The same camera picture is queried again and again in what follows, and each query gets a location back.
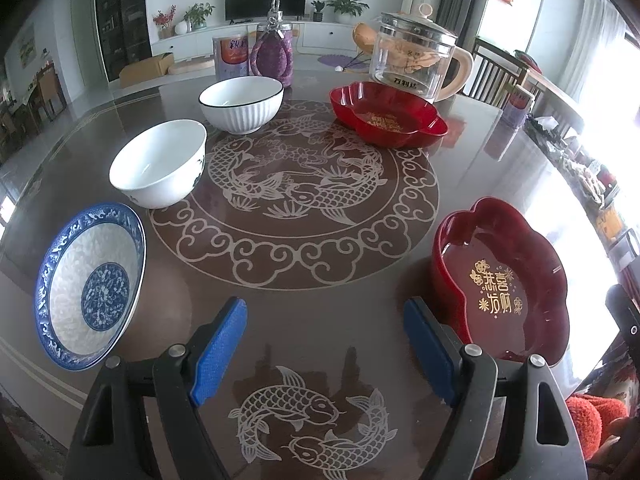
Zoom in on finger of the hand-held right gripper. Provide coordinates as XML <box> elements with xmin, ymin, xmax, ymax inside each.
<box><xmin>605</xmin><ymin>284</ymin><xmax>640</xmax><ymax>361</ymax></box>

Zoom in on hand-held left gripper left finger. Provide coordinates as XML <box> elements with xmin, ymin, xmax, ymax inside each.
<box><xmin>62</xmin><ymin>296</ymin><xmax>248</xmax><ymax>480</ymax></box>

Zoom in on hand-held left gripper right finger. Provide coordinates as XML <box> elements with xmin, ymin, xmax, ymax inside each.
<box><xmin>403</xmin><ymin>296</ymin><xmax>588</xmax><ymax>480</ymax></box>

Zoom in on white ribbed bowl black rim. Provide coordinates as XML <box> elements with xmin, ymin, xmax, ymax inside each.
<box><xmin>198</xmin><ymin>79</ymin><xmax>285</xmax><ymax>135</ymax></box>

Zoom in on red flower-shaped plate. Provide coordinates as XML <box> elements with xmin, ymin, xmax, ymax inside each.
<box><xmin>329</xmin><ymin>81</ymin><xmax>449</xmax><ymax>149</ymax></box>
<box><xmin>431</xmin><ymin>197</ymin><xmax>571</xmax><ymax>367</ymax></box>

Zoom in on person's red fuzzy clothing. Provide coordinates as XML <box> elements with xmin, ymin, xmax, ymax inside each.
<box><xmin>565</xmin><ymin>394</ymin><xmax>631</xmax><ymax>466</ymax></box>

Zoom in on blue and white patterned plate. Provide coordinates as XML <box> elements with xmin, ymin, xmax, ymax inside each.
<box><xmin>34</xmin><ymin>202</ymin><xmax>147</xmax><ymax>372</ymax></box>

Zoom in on white bowl with blue decoration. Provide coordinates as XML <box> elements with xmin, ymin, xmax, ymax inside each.
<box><xmin>109</xmin><ymin>119</ymin><xmax>208</xmax><ymax>210</ymax></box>

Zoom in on cluttered wooden table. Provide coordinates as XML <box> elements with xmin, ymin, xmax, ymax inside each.
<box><xmin>520</xmin><ymin>67</ymin><xmax>640</xmax><ymax>221</ymax></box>

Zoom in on white sheer curtain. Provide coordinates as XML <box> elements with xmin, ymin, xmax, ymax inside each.
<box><xmin>565</xmin><ymin>0</ymin><xmax>626</xmax><ymax>111</ymax></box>

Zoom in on dark wooden chair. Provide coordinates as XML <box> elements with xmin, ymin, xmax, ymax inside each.
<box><xmin>462</xmin><ymin>37</ymin><xmax>531</xmax><ymax>108</ymax></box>

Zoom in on cardboard box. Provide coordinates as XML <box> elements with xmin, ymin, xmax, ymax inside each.
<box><xmin>119</xmin><ymin>53</ymin><xmax>175</xmax><ymax>88</ymax></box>

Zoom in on glass electric kettle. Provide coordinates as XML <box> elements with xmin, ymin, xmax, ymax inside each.
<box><xmin>369</xmin><ymin>3</ymin><xmax>474</xmax><ymax>104</ymax></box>

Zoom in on purple and orange tin can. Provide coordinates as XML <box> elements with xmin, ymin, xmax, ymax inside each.
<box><xmin>212</xmin><ymin>36</ymin><xmax>257</xmax><ymax>81</ymax></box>

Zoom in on purple jar with metal lid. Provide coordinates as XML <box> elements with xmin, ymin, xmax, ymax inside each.
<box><xmin>249</xmin><ymin>0</ymin><xmax>295</xmax><ymax>88</ymax></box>

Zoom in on brown wooden dining chair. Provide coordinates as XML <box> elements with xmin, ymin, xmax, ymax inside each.
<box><xmin>25</xmin><ymin>62</ymin><xmax>68</xmax><ymax>121</ymax></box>

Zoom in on white television cabinet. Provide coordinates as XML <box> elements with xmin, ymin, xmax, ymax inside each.
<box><xmin>150</xmin><ymin>20</ymin><xmax>373</xmax><ymax>61</ymax></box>

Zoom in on red flowers in vase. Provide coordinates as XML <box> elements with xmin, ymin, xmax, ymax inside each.
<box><xmin>152</xmin><ymin>5</ymin><xmax>178</xmax><ymax>39</ymax></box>

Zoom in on black display cabinet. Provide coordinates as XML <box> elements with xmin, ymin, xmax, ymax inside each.
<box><xmin>94</xmin><ymin>0</ymin><xmax>152</xmax><ymax>81</ymax></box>

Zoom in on black television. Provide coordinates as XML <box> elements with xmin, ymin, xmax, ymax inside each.
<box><xmin>224</xmin><ymin>0</ymin><xmax>309</xmax><ymax>22</ymax></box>

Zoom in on large green potted plant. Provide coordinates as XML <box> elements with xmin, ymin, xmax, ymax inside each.
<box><xmin>325</xmin><ymin>0</ymin><xmax>370</xmax><ymax>23</ymax></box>

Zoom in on framed wall picture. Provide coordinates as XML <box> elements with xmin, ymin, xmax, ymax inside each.
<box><xmin>19</xmin><ymin>27</ymin><xmax>36</xmax><ymax>68</ymax></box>

